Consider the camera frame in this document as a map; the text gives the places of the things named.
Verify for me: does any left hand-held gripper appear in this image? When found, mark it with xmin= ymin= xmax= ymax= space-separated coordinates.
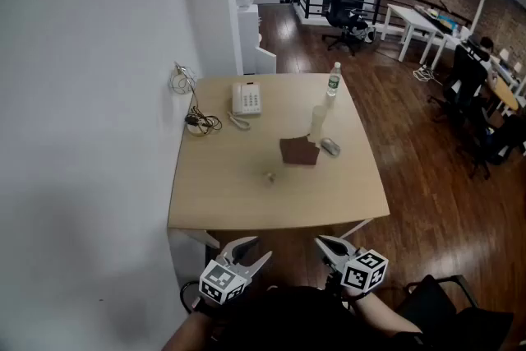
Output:
xmin=199 ymin=235 xmax=274 ymax=306

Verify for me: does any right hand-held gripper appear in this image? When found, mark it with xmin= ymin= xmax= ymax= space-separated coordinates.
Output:
xmin=315 ymin=234 xmax=390 ymax=293

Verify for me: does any clear plastic cup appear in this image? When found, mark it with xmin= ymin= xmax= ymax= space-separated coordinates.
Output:
xmin=310 ymin=104 xmax=329 ymax=148

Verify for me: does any person's left forearm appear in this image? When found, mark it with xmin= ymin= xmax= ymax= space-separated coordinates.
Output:
xmin=161 ymin=307 xmax=217 ymax=351

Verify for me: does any person's right forearm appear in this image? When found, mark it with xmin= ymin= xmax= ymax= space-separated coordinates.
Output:
xmin=344 ymin=288 xmax=422 ymax=339

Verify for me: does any black wrist watch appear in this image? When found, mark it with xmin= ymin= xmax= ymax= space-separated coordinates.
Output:
xmin=191 ymin=297 xmax=219 ymax=318

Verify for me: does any person's black shirt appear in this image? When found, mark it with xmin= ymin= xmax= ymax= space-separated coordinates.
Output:
xmin=211 ymin=284 xmax=416 ymax=351

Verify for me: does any silver computer mouse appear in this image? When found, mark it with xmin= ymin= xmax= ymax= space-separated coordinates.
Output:
xmin=320 ymin=136 xmax=342 ymax=158

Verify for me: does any brown folded cloth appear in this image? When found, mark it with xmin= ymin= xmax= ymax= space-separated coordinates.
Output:
xmin=279 ymin=133 xmax=321 ymax=167

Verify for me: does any black armchair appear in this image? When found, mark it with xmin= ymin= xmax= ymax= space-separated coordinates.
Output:
xmin=404 ymin=273 xmax=515 ymax=351

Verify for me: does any white desk telephone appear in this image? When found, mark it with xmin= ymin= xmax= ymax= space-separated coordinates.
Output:
xmin=230 ymin=81 xmax=263 ymax=118

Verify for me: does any clear water bottle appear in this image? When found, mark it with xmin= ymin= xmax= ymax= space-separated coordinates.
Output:
xmin=325 ymin=61 xmax=343 ymax=98

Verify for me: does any white cabinet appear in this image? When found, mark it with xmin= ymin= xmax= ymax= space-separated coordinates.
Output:
xmin=235 ymin=2 xmax=278 ymax=76

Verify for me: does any black high-back office chair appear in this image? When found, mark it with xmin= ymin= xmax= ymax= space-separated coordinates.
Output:
xmin=426 ymin=42 xmax=493 ymax=182

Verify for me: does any round wooden table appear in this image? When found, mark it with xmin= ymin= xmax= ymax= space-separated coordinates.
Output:
xmin=487 ymin=74 xmax=520 ymax=112

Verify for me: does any white table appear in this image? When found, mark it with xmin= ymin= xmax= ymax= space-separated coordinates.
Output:
xmin=379 ymin=2 xmax=449 ymax=71

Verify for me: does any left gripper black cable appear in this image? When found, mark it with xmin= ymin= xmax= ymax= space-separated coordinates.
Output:
xmin=179 ymin=279 xmax=203 ymax=314

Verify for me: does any white coiled telephone cord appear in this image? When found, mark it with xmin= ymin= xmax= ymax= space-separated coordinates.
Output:
xmin=226 ymin=110 xmax=252 ymax=132

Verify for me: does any wire globe desk lamp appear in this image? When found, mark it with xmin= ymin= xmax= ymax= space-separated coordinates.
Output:
xmin=169 ymin=61 xmax=220 ymax=137

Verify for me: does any black lamp cable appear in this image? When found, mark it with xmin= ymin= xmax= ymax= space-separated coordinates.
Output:
xmin=184 ymin=106 xmax=224 ymax=133

